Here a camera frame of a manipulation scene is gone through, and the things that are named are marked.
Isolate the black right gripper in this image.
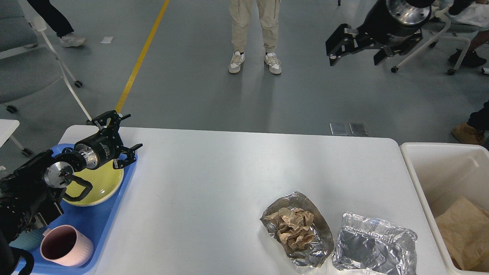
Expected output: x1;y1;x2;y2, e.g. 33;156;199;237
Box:
325;0;433;66

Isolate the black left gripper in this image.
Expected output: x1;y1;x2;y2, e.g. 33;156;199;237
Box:
74;111;143;170

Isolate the yellow plastic plate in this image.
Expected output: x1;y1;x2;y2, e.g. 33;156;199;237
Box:
63;162;125;207

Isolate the pink ribbed mug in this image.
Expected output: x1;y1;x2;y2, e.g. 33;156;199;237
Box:
40;225;93;267

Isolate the foil tray with paper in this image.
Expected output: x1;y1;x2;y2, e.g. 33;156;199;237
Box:
260;191;335;273

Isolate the aluminium foil sheet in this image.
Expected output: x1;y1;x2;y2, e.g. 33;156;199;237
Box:
331;212;418;275

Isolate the brown paper bag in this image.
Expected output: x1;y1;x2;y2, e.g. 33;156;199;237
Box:
435;196;489;273

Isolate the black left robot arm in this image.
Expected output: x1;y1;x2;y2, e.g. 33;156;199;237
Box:
0;110;142;275

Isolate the white office chair right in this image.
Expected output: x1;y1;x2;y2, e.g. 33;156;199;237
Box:
391;1;478;76

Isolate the blue plastic tray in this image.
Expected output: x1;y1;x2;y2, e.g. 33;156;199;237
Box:
30;163;136;275

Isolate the white side table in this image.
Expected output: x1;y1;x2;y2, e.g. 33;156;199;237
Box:
0;119;33;157

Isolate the person in white shirt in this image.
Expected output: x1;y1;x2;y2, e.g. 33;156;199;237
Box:
439;0;489;68

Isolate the grey office chair left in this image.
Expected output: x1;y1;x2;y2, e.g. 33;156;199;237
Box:
0;0;92;120

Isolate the person in khaki trousers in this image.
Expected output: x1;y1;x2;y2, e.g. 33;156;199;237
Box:
228;0;282;75

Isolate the teal yellow mug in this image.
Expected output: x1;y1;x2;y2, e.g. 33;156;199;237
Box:
10;228;46;252

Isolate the beige plastic bin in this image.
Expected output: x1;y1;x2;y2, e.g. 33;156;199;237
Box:
400;142;489;275

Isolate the crumpled brown paper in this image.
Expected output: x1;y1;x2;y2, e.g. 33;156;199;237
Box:
264;207;316;252

